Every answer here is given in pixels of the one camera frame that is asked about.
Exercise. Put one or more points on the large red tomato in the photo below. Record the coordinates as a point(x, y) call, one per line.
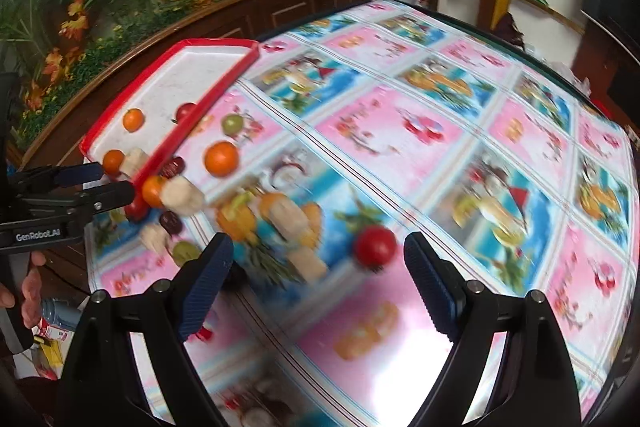
point(375, 247)

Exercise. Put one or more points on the colourful fruit print tablecloth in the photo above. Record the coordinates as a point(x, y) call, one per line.
point(383, 115)

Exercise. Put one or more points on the red rimmed white tray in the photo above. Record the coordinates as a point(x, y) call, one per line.
point(196, 71)

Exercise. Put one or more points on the small orange tangerine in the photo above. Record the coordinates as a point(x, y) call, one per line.
point(112, 161)

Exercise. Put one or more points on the small red cherry tomato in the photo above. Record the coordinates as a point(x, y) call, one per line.
point(182, 111)

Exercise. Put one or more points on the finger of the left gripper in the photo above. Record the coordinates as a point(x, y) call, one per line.
point(45, 179)
point(88, 202)

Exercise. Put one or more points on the person left hand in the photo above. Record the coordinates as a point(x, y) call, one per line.
point(31, 292)

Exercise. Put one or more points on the small banana chunk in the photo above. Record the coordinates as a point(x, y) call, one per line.
point(155, 238)

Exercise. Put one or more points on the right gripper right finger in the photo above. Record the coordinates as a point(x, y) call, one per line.
point(535, 384)

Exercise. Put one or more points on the red date lower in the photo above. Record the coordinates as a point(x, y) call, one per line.
point(171, 222)

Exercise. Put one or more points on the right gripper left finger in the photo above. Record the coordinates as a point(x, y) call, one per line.
point(100, 383)

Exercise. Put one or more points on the grey container on floor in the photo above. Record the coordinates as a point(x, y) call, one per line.
point(60, 314)

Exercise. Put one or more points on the green grape with stem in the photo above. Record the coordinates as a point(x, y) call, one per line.
point(184, 251)

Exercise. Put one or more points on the green grape on table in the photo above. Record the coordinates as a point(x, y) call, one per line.
point(232, 124)

